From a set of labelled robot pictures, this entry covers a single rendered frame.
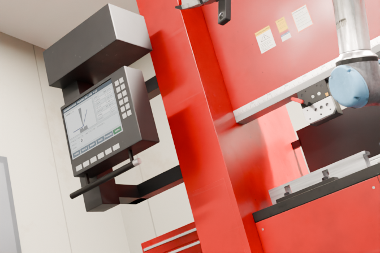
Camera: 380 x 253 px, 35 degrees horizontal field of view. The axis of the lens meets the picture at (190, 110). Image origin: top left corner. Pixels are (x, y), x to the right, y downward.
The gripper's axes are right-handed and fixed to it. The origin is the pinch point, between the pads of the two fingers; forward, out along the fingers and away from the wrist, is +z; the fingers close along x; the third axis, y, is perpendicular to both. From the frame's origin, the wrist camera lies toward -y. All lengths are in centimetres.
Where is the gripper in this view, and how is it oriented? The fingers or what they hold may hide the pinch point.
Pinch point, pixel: (186, 1)
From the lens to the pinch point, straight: 197.5
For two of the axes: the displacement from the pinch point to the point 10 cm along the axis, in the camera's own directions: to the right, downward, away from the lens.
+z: -7.7, 2.3, -5.9
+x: 5.3, -2.7, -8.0
